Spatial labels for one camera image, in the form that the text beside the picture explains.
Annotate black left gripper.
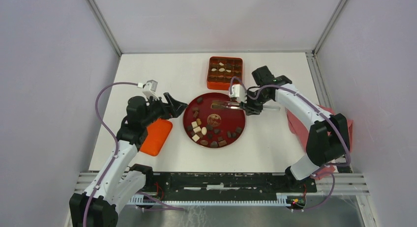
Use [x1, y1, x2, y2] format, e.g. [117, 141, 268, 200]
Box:
[141, 92, 187, 127]

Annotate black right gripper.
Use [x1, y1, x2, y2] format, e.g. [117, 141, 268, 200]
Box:
[239, 89, 271, 116]

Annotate metal tongs with white handle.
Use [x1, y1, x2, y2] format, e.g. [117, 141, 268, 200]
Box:
[210, 100, 281, 111]

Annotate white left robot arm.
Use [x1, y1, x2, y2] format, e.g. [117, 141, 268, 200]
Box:
[69, 92, 188, 227]

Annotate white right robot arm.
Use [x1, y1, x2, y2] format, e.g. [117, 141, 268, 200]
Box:
[229, 66, 351, 192]

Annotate white square chocolate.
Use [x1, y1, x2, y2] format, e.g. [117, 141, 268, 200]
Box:
[191, 121, 198, 128]

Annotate orange chocolate box with dividers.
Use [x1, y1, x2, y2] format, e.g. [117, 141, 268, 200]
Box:
[206, 56, 244, 90]

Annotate orange box lid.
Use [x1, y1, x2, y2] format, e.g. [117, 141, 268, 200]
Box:
[139, 119, 173, 157]

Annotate round red lacquer tray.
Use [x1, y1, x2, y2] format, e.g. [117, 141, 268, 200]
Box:
[183, 92, 246, 149]

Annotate pink cloth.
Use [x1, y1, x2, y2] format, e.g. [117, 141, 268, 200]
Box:
[286, 109, 353, 180]

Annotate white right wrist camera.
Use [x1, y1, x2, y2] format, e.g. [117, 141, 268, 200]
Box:
[228, 84, 247, 103]

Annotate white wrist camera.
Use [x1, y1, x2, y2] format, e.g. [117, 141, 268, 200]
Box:
[137, 80, 160, 101]
[228, 84, 247, 103]

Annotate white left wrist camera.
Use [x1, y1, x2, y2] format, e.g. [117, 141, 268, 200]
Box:
[137, 80, 160, 101]

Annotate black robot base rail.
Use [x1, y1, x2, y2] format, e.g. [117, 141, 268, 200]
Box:
[130, 164, 317, 202]

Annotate white cable duct strip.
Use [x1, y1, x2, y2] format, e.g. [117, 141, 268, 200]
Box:
[127, 194, 292, 207]

